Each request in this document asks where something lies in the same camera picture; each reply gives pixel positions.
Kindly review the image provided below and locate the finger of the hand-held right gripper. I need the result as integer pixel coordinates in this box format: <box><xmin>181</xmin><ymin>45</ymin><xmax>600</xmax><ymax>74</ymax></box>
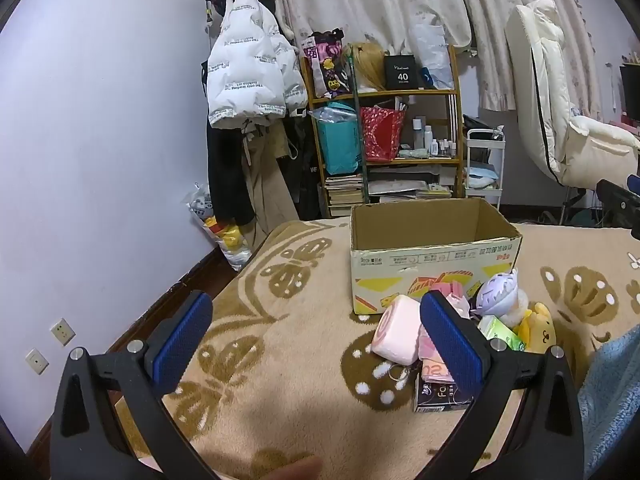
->
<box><xmin>596</xmin><ymin>174</ymin><xmax>640</xmax><ymax>241</ymax></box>

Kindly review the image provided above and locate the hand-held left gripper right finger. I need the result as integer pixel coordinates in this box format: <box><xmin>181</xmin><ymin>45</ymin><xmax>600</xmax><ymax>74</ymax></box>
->
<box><xmin>415</xmin><ymin>290</ymin><xmax>586</xmax><ymax>480</ymax></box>

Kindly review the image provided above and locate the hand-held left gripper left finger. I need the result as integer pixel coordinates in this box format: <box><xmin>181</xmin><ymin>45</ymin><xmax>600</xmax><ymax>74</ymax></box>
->
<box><xmin>50</xmin><ymin>290</ymin><xmax>221</xmax><ymax>480</ymax></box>

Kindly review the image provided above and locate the black tissue pack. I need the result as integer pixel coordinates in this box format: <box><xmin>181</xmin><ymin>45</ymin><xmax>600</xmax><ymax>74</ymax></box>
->
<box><xmin>412</xmin><ymin>372</ymin><xmax>473</xmax><ymax>413</ymax></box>

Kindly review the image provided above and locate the pink swirl roll cushion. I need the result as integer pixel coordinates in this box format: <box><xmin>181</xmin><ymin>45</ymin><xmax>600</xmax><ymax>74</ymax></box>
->
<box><xmin>371</xmin><ymin>294</ymin><xmax>426</xmax><ymax>365</ymax></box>

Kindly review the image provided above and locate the yellow dog plush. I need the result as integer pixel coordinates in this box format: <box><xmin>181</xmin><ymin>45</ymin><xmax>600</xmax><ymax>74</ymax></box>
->
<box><xmin>515</xmin><ymin>301</ymin><xmax>557</xmax><ymax>356</ymax></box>

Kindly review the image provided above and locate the brown cardboard box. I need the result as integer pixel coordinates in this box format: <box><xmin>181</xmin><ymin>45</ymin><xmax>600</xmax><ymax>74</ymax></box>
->
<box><xmin>349</xmin><ymin>197</ymin><xmax>523</xmax><ymax>316</ymax></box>

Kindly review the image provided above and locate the person's left hand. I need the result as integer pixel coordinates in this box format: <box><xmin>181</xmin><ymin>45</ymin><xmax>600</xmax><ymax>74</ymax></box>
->
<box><xmin>265</xmin><ymin>455</ymin><xmax>323</xmax><ymax>480</ymax></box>

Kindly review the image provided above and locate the pink snack packet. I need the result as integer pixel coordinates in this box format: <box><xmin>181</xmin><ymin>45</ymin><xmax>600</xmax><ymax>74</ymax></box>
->
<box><xmin>417</xmin><ymin>327</ymin><xmax>456</xmax><ymax>383</ymax></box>

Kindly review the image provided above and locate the green tissue pack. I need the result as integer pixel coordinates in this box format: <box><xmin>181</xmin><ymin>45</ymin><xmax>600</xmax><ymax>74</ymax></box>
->
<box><xmin>477</xmin><ymin>315</ymin><xmax>526</xmax><ymax>353</ymax></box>

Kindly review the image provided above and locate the pink plush toy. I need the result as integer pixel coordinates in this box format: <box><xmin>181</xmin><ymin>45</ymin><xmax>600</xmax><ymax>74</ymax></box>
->
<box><xmin>431</xmin><ymin>281</ymin><xmax>472</xmax><ymax>318</ymax></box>

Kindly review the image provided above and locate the purple round plush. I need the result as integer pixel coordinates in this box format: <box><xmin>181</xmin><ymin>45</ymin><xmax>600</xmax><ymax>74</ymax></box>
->
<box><xmin>475</xmin><ymin>269</ymin><xmax>521</xmax><ymax>317</ymax></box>

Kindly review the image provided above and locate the white fluffy plush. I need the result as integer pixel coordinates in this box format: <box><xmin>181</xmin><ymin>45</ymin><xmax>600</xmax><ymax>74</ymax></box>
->
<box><xmin>500</xmin><ymin>290</ymin><xmax>532</xmax><ymax>328</ymax></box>

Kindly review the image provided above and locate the plastic bag of toys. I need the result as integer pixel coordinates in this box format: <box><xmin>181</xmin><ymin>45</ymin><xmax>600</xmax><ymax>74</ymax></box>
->
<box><xmin>187</xmin><ymin>182</ymin><xmax>253</xmax><ymax>271</ymax></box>

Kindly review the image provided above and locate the black monitor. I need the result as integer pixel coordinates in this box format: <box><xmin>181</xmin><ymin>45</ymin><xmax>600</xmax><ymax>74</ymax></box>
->
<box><xmin>620</xmin><ymin>62</ymin><xmax>640</xmax><ymax>123</ymax></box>

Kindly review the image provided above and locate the cream padded chair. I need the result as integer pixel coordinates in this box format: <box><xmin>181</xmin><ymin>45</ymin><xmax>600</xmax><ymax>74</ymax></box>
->
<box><xmin>504</xmin><ymin>0</ymin><xmax>640</xmax><ymax>221</ymax></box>

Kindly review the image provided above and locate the white trolley cart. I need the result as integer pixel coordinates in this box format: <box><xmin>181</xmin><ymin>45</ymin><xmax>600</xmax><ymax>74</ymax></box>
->
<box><xmin>462</xmin><ymin>127</ymin><xmax>507</xmax><ymax>208</ymax></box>

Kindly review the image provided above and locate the pale blue cloth bundle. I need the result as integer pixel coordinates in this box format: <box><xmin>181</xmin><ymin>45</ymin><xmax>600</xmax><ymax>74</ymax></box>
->
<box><xmin>465</xmin><ymin>167</ymin><xmax>498</xmax><ymax>188</ymax></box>

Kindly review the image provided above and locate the black pouch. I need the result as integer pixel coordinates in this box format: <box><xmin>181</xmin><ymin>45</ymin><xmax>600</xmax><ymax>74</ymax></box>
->
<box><xmin>462</xmin><ymin>114</ymin><xmax>501</xmax><ymax>133</ymax></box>

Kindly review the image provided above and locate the blue towel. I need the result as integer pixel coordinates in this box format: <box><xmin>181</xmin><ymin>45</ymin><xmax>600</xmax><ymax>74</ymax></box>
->
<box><xmin>577</xmin><ymin>322</ymin><xmax>640</xmax><ymax>480</ymax></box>

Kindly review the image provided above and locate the pile of magazines and papers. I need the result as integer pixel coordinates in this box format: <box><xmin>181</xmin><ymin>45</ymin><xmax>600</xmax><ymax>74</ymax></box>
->
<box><xmin>367</xmin><ymin>165</ymin><xmax>456</xmax><ymax>201</ymax></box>

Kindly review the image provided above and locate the black hanging garment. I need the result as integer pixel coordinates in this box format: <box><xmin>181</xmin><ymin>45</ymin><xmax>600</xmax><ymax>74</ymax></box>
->
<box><xmin>206</xmin><ymin>60</ymin><xmax>256</xmax><ymax>226</ymax></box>

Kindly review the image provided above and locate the beige trench coat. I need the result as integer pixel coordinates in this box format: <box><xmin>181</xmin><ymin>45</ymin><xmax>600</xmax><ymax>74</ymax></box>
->
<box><xmin>241</xmin><ymin>120</ymin><xmax>301</xmax><ymax>248</ymax></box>

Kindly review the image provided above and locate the stack of books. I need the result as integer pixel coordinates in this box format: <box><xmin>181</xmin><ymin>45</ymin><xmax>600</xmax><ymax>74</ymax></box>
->
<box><xmin>322</xmin><ymin>174</ymin><xmax>366</xmax><ymax>218</ymax></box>

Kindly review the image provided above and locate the group of small cosmetic bottles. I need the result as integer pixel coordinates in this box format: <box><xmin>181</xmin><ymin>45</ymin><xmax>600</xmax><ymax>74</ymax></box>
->
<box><xmin>411</xmin><ymin>116</ymin><xmax>458</xmax><ymax>158</ymax></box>

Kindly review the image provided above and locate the green pole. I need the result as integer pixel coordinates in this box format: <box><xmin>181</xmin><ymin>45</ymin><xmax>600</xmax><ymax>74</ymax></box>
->
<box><xmin>351</xmin><ymin>57</ymin><xmax>371</xmax><ymax>206</ymax></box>

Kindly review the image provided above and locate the red gift bag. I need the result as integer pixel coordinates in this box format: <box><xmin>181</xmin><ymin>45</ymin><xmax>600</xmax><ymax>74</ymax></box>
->
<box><xmin>359</xmin><ymin>106</ymin><xmax>407</xmax><ymax>162</ymax></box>

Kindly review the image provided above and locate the teal shopping bag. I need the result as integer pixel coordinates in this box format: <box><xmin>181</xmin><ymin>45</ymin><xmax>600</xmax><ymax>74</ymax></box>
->
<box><xmin>311</xmin><ymin>101</ymin><xmax>362</xmax><ymax>176</ymax></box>

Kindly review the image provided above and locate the wooden shelf rack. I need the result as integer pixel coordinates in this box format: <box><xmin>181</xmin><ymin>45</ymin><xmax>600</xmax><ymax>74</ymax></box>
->
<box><xmin>299</xmin><ymin>42</ymin><xmax>465</xmax><ymax>218</ymax></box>

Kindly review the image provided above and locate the clear plastic bag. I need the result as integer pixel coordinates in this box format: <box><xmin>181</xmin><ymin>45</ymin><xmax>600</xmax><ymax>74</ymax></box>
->
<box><xmin>407</xmin><ymin>22</ymin><xmax>456</xmax><ymax>90</ymax></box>

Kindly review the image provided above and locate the black box with white print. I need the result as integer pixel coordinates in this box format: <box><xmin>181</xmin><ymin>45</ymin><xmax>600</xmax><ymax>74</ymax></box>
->
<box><xmin>384</xmin><ymin>54</ymin><xmax>423</xmax><ymax>90</ymax></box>

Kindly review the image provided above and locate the blond wig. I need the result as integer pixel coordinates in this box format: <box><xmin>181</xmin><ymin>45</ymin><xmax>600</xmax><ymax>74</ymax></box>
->
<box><xmin>342</xmin><ymin>42</ymin><xmax>387</xmax><ymax>93</ymax></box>

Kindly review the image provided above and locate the white puffer jacket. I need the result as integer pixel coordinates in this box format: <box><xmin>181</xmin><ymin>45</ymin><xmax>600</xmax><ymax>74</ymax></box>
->
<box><xmin>207</xmin><ymin>0</ymin><xmax>308</xmax><ymax>130</ymax></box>

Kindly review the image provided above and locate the purple printed bag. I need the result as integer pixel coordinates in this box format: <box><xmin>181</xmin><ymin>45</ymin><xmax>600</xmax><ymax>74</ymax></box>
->
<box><xmin>301</xmin><ymin>29</ymin><xmax>351</xmax><ymax>100</ymax></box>

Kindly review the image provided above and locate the white wall socket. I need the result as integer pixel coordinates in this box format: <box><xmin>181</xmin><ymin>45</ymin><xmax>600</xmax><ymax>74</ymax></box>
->
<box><xmin>26</xmin><ymin>349</ymin><xmax>50</xmax><ymax>376</ymax></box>
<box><xmin>49</xmin><ymin>317</ymin><xmax>76</xmax><ymax>347</ymax></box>

